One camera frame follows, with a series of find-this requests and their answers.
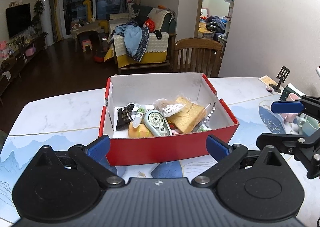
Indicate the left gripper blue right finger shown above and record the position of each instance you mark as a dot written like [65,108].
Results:
[226,155]

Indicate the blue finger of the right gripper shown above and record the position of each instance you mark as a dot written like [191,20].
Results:
[304,149]
[308,105]

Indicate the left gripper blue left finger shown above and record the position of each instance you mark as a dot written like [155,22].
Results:
[93,155]

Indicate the black foil packet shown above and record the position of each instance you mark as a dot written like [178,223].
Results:
[124,118]

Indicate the white green glue pen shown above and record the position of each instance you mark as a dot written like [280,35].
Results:
[139,116]

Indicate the yellow round toy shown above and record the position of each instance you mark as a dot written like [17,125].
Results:
[140,132]

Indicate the cotton swabs bag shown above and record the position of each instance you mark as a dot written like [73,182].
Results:
[168,108]

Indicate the green correction tape dispenser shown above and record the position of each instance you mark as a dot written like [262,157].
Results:
[157,124]

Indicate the yellow snack packet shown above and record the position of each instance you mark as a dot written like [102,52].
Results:
[204,123]

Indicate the pink white packet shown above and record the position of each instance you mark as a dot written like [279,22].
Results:
[175,132]

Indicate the round white tin lid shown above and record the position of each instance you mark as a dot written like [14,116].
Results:
[133,107]

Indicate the pink mug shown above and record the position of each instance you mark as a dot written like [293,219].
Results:
[290,116]

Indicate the green mug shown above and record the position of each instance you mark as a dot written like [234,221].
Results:
[307,125]

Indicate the black phone stand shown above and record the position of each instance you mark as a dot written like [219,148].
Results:
[282,76]

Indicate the blue table mat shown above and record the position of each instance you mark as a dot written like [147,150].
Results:
[254,116]

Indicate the red cardboard box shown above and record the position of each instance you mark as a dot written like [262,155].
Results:
[145,89]

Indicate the wooden chair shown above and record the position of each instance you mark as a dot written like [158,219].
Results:
[199,55]

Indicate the pink stool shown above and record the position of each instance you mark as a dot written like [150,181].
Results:
[86,44]

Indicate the sofa with clothes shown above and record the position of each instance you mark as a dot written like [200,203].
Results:
[144,37]

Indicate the pink plush toy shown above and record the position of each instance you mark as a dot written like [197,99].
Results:
[4,50]

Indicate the yellow giraffe toy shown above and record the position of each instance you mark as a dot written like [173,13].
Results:
[87,4]

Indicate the black television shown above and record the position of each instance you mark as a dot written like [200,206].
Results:
[18,19]

